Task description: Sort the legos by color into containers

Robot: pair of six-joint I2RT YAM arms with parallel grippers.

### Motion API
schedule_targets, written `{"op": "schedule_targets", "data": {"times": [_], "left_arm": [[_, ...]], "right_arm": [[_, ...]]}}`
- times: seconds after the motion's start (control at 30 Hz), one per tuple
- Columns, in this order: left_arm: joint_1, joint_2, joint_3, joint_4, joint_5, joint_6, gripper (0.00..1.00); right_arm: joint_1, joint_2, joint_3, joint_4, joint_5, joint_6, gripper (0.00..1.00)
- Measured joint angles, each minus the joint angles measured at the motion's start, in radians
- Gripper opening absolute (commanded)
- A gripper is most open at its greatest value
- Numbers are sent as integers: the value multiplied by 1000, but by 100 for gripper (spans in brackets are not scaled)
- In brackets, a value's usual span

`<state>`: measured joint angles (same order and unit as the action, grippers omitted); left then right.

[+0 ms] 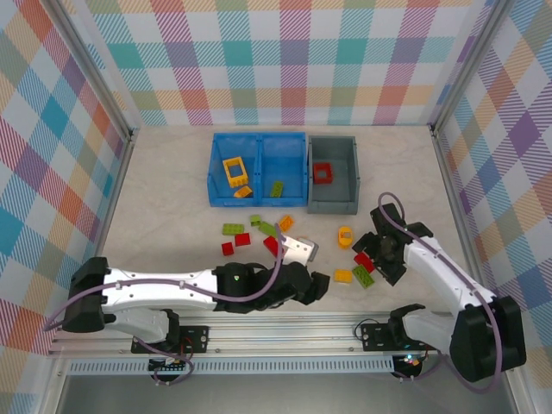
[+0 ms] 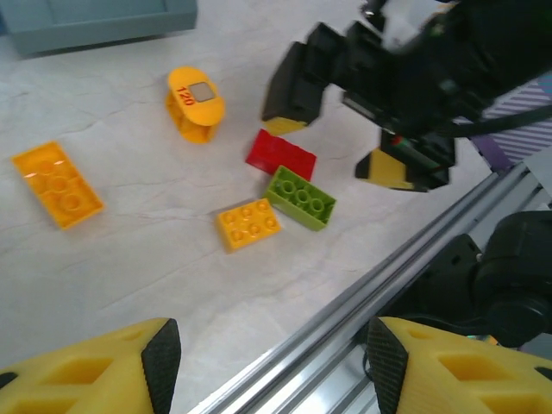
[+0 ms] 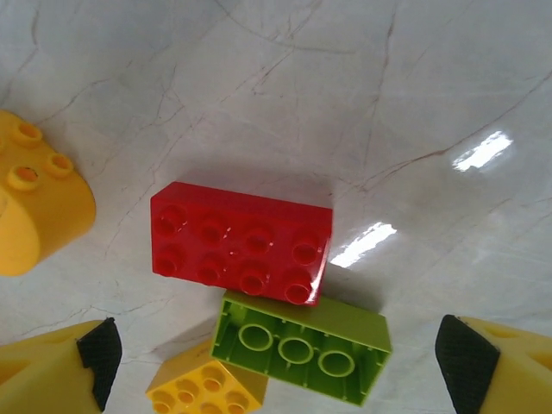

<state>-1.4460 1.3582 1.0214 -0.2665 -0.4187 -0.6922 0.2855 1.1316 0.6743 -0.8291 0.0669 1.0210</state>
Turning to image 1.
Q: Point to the red long brick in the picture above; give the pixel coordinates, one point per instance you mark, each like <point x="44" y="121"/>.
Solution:
<point x="271" y="246"/>
<point x="362" y="260"/>

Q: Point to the yellow rounded printed brick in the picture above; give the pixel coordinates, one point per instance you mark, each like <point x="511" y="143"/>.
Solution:
<point x="343" y="243"/>

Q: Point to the gray plastic bin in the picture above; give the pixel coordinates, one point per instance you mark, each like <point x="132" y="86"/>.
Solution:
<point x="340" y="194"/>

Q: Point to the yellow-orange studded brick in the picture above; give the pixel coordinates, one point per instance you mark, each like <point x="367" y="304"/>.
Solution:
<point x="286" y="223"/>

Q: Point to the red rectangular brick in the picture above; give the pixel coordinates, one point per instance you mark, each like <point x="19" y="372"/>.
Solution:
<point x="242" y="239"/>

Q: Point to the red window frame brick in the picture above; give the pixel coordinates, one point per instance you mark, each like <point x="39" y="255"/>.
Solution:
<point x="324" y="181"/>

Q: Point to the yellow black-striped brick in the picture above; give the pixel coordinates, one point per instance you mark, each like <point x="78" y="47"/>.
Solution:
<point x="243" y="192"/>

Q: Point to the yellow window frame brick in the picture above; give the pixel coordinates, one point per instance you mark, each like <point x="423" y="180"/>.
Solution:
<point x="240" y="183"/>

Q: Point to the blue two-compartment plastic bin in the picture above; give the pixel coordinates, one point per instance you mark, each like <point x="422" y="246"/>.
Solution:
<point x="282" y="155"/>

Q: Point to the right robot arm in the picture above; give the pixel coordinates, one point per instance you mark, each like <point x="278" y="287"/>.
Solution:
<point x="487" y="345"/>

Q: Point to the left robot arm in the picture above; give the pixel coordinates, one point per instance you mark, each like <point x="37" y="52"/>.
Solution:
<point x="164" y="299"/>

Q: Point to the long green brick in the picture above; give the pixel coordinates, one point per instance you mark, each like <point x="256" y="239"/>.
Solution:
<point x="268" y="228"/>

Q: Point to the small green slope brick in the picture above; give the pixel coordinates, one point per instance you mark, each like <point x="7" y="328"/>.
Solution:
<point x="255" y="220"/>

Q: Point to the small red square brick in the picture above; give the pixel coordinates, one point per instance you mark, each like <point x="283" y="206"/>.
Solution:
<point x="227" y="248"/>

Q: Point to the green two-by-four brick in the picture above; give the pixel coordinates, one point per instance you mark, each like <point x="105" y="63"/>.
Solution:
<point x="232" y="228"/>

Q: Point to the small LED circuit board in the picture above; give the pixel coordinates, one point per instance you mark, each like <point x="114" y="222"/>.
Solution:
<point x="409" y="360"/>

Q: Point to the black connector board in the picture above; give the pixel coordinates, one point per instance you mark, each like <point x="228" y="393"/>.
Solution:
<point x="170" y="367"/>

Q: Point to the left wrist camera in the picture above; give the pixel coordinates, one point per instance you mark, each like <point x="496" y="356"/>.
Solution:
<point x="297" y="250"/>

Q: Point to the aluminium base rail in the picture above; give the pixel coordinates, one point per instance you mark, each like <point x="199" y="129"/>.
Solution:
<point x="280" y="332"/>

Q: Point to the aluminium frame post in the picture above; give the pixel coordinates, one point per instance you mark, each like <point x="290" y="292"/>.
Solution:
<point x="465" y="64"/>
<point x="100" y="73"/>

